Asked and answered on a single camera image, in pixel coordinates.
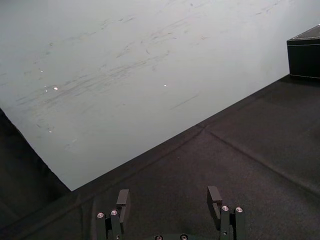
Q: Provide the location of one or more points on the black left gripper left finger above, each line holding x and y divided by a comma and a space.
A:
119, 215

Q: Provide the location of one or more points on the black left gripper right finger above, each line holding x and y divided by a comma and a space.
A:
226, 220

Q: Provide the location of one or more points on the black table cloth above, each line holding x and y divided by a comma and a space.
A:
190, 180

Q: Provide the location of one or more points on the black box with white stitching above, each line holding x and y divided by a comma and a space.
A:
303, 55

